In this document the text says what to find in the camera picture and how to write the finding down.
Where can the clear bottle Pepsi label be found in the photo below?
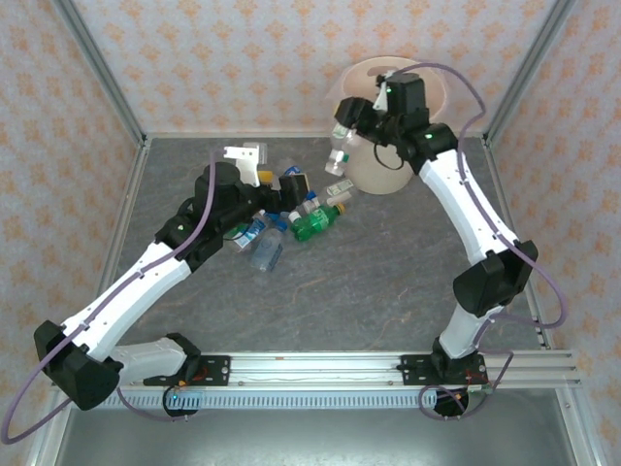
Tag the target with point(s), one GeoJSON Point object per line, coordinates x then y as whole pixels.
{"type": "Point", "coordinates": [292, 170]}

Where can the green bottle yellow cap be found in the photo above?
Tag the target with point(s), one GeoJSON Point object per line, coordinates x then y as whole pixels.
{"type": "Point", "coordinates": [310, 225]}

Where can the clear bottle green white label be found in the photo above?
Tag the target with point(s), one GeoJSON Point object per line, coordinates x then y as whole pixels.
{"type": "Point", "coordinates": [339, 155]}

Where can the green plastic bottle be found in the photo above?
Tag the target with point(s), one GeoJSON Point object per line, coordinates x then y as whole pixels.
{"type": "Point", "coordinates": [237, 230]}

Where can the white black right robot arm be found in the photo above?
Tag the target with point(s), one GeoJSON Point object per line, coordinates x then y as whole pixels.
{"type": "Point", "coordinates": [461, 204]}

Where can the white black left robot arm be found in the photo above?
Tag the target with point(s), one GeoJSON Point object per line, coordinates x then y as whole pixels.
{"type": "Point", "coordinates": [131, 286]}

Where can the beige plastic bin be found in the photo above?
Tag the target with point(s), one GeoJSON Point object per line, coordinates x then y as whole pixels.
{"type": "Point", "coordinates": [378, 179]}

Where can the small clear bottle white cap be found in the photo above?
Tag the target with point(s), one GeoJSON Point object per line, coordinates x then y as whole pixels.
{"type": "Point", "coordinates": [313, 201]}

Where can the blue label bottle white cap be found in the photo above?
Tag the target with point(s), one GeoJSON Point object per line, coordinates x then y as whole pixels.
{"type": "Point", "coordinates": [284, 217]}

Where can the clear bottle green print label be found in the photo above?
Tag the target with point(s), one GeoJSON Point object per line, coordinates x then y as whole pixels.
{"type": "Point", "coordinates": [339, 187]}

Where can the plain clear bottle beige cap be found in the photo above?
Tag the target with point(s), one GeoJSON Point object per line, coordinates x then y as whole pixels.
{"type": "Point", "coordinates": [339, 199]}

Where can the clear bottle dark blue label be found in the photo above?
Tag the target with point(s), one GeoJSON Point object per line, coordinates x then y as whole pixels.
{"type": "Point", "coordinates": [267, 252]}

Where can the grey metal sheet panel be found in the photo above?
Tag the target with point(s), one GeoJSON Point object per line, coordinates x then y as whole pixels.
{"type": "Point", "coordinates": [315, 437]}

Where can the aluminium table back rail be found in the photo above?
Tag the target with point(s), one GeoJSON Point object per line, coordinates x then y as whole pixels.
{"type": "Point", "coordinates": [184, 134]}

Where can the aluminium table side rail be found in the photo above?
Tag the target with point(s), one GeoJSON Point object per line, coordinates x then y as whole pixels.
{"type": "Point", "coordinates": [127, 204]}
{"type": "Point", "coordinates": [494, 165]}

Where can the aluminium corner post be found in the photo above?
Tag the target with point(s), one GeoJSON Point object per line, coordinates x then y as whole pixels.
{"type": "Point", "coordinates": [531, 63]}
{"type": "Point", "coordinates": [98, 63]}

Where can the long aluminium base rail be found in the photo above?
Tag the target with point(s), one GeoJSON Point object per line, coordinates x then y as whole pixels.
{"type": "Point", "coordinates": [315, 371]}

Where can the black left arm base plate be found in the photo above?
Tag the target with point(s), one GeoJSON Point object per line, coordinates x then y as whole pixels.
{"type": "Point", "coordinates": [219, 373]}

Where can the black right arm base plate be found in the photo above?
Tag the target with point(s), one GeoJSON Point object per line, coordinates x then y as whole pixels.
{"type": "Point", "coordinates": [412, 371]}

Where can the aluminium frame leg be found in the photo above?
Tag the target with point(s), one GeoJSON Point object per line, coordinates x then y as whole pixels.
{"type": "Point", "coordinates": [51, 437]}
{"type": "Point", "coordinates": [577, 437]}

